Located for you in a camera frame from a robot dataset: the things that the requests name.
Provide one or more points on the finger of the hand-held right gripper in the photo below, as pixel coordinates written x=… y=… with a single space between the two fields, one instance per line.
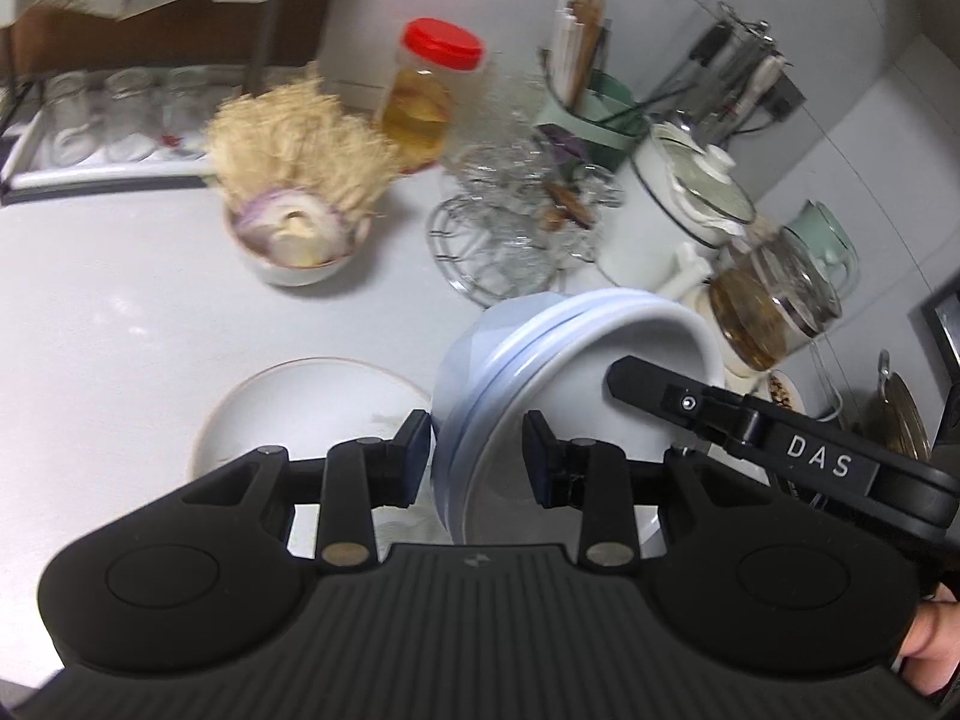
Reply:
x=675 y=394

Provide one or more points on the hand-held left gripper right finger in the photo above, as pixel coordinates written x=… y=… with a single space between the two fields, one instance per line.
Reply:
x=537 y=461

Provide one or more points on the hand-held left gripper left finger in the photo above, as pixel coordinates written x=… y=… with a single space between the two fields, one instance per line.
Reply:
x=418 y=457

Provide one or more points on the light blue bowl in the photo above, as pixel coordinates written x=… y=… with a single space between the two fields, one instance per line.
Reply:
x=517 y=360
x=461 y=375

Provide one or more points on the large white leaf-print plate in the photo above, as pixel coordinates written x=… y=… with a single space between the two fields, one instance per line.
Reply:
x=300 y=412

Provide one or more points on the person's right hand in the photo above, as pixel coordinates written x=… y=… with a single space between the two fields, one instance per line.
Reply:
x=934 y=645

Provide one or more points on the glass pan lid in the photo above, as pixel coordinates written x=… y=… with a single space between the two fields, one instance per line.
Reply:
x=896 y=412

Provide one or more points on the small dish of nuts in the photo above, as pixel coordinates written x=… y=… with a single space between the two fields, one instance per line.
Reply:
x=786 y=390

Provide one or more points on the glass kettle with tea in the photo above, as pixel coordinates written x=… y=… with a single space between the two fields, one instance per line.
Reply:
x=780 y=300

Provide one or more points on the white enamel pot with lid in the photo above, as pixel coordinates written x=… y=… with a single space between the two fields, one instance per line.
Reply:
x=675 y=217

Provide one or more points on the pale green mug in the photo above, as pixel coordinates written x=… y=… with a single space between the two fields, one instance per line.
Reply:
x=825 y=240

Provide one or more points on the white bowl with vegetables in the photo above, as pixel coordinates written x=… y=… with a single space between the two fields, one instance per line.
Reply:
x=300 y=274

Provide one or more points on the halved purple onion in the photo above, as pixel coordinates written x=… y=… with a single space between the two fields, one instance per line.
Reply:
x=289 y=229

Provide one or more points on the green chopstick holder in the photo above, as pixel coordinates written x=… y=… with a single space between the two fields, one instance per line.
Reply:
x=607 y=120

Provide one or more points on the row of hanging utensils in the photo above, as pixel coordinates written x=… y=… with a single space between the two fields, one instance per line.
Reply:
x=742 y=67

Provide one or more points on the red-lidded plastic jar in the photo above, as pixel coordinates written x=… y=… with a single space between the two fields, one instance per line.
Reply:
x=420 y=105

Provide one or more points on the bundle of wooden chopsticks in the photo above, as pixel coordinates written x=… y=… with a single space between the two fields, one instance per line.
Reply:
x=581 y=37

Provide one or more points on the tray of drinking glasses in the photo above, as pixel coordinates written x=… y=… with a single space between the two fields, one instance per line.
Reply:
x=97 y=127

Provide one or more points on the black knife rack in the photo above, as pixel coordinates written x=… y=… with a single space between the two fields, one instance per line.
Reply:
x=274 y=7

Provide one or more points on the brown wooden cutting board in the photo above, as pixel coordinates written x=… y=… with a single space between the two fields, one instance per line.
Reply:
x=187 y=30

